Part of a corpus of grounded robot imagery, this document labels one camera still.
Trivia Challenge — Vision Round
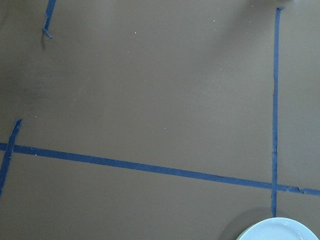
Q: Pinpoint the light blue plate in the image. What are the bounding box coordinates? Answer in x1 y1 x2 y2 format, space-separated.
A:
236 217 318 240

